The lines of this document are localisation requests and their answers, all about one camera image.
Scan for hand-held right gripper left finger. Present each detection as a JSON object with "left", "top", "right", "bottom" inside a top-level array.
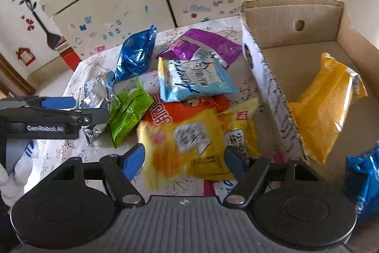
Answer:
[{"left": 63, "top": 144, "right": 145, "bottom": 208}]

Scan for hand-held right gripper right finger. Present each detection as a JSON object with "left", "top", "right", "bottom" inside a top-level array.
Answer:
[{"left": 224, "top": 146, "right": 314, "bottom": 208}]

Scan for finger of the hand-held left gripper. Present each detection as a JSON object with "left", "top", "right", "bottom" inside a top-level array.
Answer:
[
  {"left": 71, "top": 108, "right": 111, "bottom": 125},
  {"left": 18, "top": 97, "right": 76, "bottom": 109}
]

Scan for yellow snack packet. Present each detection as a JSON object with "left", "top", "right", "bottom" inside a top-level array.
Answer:
[{"left": 137, "top": 97, "right": 261, "bottom": 190}]

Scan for blue foil snack packet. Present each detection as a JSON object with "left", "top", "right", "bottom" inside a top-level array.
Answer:
[{"left": 114, "top": 25, "right": 157, "bottom": 83}]

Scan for cardboard box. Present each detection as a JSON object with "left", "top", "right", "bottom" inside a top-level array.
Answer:
[{"left": 240, "top": 0, "right": 379, "bottom": 192}]

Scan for person's left hand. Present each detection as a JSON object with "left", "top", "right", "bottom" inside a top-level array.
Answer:
[{"left": 0, "top": 140, "right": 40, "bottom": 206}]

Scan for silver foil snack packet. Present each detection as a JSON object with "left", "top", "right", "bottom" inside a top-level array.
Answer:
[{"left": 75, "top": 71, "right": 122, "bottom": 147}]

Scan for green snack packet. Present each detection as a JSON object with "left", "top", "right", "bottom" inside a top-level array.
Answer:
[{"left": 107, "top": 77, "right": 155, "bottom": 148}]

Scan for red box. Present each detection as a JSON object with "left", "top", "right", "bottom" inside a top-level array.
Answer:
[{"left": 55, "top": 37, "right": 82, "bottom": 71}]

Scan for floral tablecloth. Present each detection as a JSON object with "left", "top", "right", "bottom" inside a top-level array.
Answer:
[{"left": 38, "top": 16, "right": 298, "bottom": 203}]

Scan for orange-red snack packet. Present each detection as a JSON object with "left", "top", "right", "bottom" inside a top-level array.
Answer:
[{"left": 144, "top": 93, "right": 231, "bottom": 127}]

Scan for light blue snack packet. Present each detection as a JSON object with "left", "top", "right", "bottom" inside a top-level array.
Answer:
[{"left": 158, "top": 57, "right": 239, "bottom": 102}]

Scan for plain orange-yellow snack packet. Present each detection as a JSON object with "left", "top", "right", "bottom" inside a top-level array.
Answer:
[{"left": 287, "top": 52, "right": 369, "bottom": 165}]

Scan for cream cabinet with stickers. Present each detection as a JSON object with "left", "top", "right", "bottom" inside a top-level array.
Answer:
[{"left": 18, "top": 0, "right": 291, "bottom": 60}]

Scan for purple snack packet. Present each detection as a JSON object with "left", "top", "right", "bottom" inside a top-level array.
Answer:
[{"left": 158, "top": 28, "right": 243, "bottom": 70}]

